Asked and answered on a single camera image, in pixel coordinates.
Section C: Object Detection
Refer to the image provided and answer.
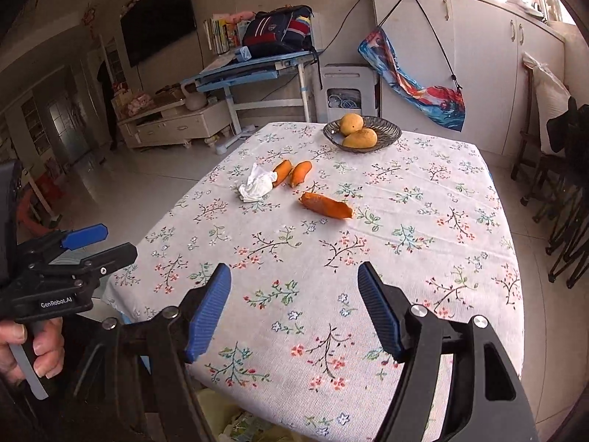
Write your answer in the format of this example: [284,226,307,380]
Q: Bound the pink kettlebell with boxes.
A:
[181,80,205,111]

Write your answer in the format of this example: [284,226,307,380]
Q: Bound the long orange mango peel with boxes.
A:
[299,192,354,220]

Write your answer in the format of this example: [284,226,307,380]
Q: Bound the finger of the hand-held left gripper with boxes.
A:
[21,224,109,259]
[69,242,139,286]

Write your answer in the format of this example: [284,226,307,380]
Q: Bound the yellow mango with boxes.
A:
[339,113,365,135]
[342,129,378,149]

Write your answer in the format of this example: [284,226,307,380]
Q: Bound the crumpled white tissue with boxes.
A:
[238,162,278,202]

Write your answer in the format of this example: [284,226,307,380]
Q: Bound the person's left hand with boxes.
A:
[0,317,66,385]

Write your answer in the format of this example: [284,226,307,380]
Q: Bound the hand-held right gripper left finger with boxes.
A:
[64,262,232,442]

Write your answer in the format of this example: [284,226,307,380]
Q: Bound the yellow plastic trash bin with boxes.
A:
[195,387,300,442]

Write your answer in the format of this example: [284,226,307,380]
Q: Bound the white floral tablecloth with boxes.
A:
[102,121,526,438]

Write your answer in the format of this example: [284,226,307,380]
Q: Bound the colourful drawstring bag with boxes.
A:
[358,0,466,133]

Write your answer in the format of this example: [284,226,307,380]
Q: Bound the black wall television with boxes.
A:
[120,0,198,68]

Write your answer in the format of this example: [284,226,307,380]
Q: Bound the pink floral bundle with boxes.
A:
[126,92,152,117]

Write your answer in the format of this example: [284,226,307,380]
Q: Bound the navy striped backpack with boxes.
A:
[242,6,318,56]

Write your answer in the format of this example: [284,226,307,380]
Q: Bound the white storage cabinet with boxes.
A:
[366,0,567,157]

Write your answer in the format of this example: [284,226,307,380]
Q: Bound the cream television cabinet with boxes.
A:
[117,97,235,149]

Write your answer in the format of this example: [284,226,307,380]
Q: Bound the white sack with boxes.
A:
[522,53,574,155]

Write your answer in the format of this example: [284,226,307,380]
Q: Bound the dark glass fruit bowl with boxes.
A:
[322,116,402,152]

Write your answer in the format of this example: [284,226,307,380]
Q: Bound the red plastic stool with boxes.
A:
[32,170,63,203]

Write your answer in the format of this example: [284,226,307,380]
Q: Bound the small orange mango peel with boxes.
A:
[272,159,293,188]
[288,161,313,188]

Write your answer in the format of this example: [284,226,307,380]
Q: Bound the white air purifier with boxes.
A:
[317,65,382,123]

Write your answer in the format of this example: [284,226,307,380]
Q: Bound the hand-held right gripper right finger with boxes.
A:
[357,262,539,442]

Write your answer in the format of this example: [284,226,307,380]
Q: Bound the row of books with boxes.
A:
[202,15,242,56]

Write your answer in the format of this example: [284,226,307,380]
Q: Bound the black cloth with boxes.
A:
[546,96,589,152]

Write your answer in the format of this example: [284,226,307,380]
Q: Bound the black folding chairs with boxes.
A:
[511,97,589,288]

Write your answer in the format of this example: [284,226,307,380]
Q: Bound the blue white study desk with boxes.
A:
[181,48,325,155]

